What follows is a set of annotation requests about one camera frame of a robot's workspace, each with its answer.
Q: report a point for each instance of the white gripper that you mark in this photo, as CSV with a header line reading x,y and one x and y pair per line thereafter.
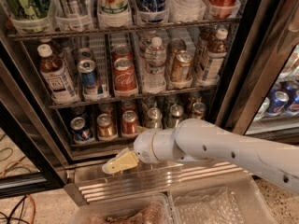
x,y
144,146

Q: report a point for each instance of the orange soda can front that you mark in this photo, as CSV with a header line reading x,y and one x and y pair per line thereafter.
x,y
105,126

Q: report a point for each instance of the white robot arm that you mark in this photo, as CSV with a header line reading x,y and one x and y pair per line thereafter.
x,y
198,141

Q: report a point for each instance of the red soda can bottom front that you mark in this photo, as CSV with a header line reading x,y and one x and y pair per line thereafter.
x,y
129,122

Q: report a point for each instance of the silver green can bottom front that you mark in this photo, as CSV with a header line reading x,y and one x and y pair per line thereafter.
x,y
154,118

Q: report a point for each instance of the blue pepsi can bottom front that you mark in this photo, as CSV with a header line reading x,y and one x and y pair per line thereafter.
x,y
80,129

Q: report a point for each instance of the metal fridge vent grille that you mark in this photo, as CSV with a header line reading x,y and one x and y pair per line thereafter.
x,y
87,183

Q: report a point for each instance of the red coca-cola can front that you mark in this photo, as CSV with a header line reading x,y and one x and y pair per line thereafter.
x,y
124,74

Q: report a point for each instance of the red coca-cola can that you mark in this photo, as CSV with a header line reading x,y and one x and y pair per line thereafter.
x,y
122,51
124,74

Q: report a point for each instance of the gold can bottom right front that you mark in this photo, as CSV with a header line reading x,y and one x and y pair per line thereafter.
x,y
198,110

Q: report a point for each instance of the blue can middle shelf front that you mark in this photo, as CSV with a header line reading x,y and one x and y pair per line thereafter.
x,y
90,78

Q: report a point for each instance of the blue can shelf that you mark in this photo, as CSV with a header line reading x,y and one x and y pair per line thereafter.
x,y
90,78
85,54

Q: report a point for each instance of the red coca-cola can rear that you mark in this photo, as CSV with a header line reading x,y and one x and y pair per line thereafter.
x,y
122,51

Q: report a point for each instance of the fridge door left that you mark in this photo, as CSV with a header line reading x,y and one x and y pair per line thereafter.
x,y
20,119

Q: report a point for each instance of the gold can middle shelf front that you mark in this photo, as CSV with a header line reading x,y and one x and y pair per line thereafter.
x,y
181,66

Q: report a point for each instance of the gold can shelf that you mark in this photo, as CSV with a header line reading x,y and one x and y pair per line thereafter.
x,y
181,66
173,47

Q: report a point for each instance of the blue can middle shelf rear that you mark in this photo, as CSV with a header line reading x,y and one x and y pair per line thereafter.
x,y
85,54

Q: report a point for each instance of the gold can middle shelf rear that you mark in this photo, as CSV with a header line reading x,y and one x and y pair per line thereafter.
x,y
173,47

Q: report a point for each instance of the pepsi can compartment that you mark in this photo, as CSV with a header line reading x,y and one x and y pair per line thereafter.
x,y
277,101
292,89

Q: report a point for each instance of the silver can top shelf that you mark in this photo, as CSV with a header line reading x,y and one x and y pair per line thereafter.
x,y
74,8

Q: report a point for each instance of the pepsi can right compartment rear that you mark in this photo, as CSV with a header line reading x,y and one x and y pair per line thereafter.
x,y
292,89

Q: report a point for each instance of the clear plastic bin left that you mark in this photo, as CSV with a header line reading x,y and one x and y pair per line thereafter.
x,y
143,209

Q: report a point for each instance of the clear plastic bin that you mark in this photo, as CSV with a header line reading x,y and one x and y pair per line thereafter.
x,y
143,209
248,197

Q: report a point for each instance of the iced tea bottle left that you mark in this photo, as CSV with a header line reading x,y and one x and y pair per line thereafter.
x,y
56,75

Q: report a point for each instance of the iced tea bottle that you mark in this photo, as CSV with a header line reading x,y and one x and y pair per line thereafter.
x,y
56,75
213,55

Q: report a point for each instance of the clear water bottle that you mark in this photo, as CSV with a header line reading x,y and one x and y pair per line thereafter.
x,y
155,57

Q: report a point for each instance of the bubble wrap sheet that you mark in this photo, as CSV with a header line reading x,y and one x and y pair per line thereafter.
x,y
208,206

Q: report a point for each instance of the clear plastic bin right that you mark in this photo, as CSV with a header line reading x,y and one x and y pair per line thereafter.
x,y
248,197

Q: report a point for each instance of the iced tea bottle right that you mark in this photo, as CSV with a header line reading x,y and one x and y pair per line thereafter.
x,y
213,55

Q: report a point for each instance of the green bottle top left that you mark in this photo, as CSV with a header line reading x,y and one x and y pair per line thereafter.
x,y
29,10

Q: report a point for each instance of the fridge door frame right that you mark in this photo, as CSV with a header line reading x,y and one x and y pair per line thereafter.
x,y
264,52

